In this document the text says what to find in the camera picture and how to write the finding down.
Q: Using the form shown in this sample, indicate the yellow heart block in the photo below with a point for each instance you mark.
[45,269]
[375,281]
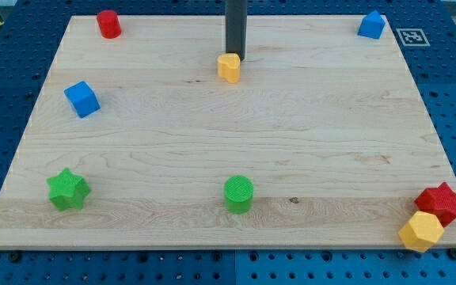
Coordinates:
[229,67]

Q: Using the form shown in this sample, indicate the blue cube block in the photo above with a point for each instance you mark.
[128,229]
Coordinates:
[82,98]

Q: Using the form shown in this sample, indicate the green cylinder block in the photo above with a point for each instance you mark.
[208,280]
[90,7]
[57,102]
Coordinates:
[238,194]

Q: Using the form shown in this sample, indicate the light wooden board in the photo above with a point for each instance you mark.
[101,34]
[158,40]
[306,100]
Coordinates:
[328,125]

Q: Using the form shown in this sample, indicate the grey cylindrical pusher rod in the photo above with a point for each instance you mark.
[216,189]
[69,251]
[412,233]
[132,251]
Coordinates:
[235,27]

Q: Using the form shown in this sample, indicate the red cylinder block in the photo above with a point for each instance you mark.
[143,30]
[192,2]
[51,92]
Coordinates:
[108,23]

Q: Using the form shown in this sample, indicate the green star block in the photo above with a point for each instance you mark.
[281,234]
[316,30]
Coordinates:
[68,190]

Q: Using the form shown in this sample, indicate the blue pentagon block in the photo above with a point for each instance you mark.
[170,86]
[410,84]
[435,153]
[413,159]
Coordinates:
[372,25]

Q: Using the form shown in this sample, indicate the white fiducial marker tag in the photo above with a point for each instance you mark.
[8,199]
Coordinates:
[412,37]

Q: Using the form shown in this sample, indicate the yellow hexagon block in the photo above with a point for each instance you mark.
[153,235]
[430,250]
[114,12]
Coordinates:
[421,232]

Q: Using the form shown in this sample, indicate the red star block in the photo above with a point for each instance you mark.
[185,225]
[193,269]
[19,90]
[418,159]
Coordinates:
[439,201]

